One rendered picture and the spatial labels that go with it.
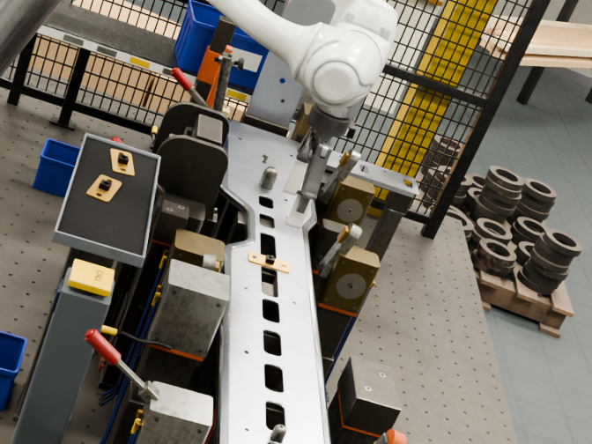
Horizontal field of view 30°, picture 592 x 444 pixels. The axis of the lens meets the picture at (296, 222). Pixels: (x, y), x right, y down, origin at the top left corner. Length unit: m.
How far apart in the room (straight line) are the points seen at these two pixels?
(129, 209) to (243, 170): 0.71
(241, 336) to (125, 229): 0.30
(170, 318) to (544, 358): 3.00
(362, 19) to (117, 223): 0.54
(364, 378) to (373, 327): 0.86
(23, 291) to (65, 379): 0.73
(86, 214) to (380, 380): 0.56
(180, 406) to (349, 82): 0.56
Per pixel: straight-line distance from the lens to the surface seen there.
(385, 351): 2.64
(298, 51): 1.79
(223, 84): 2.45
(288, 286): 2.08
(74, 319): 1.59
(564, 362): 4.65
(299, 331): 1.96
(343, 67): 1.73
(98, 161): 1.90
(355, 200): 2.51
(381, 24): 1.90
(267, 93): 2.77
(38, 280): 2.40
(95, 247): 1.65
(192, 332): 1.77
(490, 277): 4.69
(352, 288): 2.20
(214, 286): 1.76
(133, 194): 1.84
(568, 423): 4.26
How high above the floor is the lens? 1.98
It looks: 25 degrees down
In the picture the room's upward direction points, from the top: 23 degrees clockwise
